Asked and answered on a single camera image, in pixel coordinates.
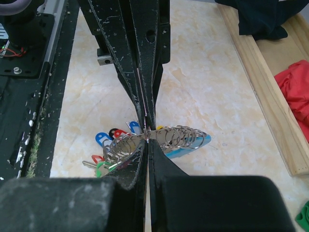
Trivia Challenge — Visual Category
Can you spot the navy blue tank top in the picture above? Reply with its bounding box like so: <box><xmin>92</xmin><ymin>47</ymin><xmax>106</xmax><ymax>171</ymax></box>
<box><xmin>216</xmin><ymin>0</ymin><xmax>309</xmax><ymax>41</ymax></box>

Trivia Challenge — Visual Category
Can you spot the key with red tag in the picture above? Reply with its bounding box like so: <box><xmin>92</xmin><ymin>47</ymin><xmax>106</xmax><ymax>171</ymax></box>
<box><xmin>143</xmin><ymin>116</ymin><xmax>151</xmax><ymax>143</ymax></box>

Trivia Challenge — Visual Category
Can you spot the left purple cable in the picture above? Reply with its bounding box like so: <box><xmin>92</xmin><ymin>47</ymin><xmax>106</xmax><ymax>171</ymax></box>
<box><xmin>0</xmin><ymin>0</ymin><xmax>29</xmax><ymax>15</ymax></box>

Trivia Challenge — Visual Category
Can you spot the bunch of coloured keys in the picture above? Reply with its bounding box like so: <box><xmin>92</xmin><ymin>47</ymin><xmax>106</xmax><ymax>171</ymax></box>
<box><xmin>82</xmin><ymin>120</ymin><xmax>165</xmax><ymax>178</ymax></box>

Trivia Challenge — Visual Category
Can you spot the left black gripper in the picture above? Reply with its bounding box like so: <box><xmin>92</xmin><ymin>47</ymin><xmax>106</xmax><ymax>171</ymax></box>
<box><xmin>78</xmin><ymin>0</ymin><xmax>170</xmax><ymax>131</ymax></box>

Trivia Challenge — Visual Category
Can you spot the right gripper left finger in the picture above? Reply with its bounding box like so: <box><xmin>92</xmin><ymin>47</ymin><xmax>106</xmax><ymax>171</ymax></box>
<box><xmin>0</xmin><ymin>141</ymin><xmax>148</xmax><ymax>232</ymax></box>

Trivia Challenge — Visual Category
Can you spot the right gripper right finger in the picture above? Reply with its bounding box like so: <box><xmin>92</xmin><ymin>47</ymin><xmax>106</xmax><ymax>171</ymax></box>
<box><xmin>148</xmin><ymin>139</ymin><xmax>295</xmax><ymax>232</ymax></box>

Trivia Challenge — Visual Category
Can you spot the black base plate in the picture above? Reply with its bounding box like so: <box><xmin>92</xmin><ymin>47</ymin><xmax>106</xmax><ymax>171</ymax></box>
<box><xmin>0</xmin><ymin>0</ymin><xmax>79</xmax><ymax>183</ymax></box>

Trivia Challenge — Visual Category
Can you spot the red crumpled cloth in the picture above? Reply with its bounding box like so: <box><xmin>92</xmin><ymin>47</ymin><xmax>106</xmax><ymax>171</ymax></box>
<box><xmin>275</xmin><ymin>60</ymin><xmax>309</xmax><ymax>140</ymax></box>

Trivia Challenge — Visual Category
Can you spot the wooden tray rack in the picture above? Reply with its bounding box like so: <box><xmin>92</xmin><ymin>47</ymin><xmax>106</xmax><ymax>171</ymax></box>
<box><xmin>218</xmin><ymin>4</ymin><xmax>309</xmax><ymax>176</ymax></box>

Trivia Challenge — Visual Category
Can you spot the green crumpled cloth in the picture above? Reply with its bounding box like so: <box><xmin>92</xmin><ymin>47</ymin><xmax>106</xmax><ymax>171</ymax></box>
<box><xmin>295</xmin><ymin>201</ymin><xmax>309</xmax><ymax>232</ymax></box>

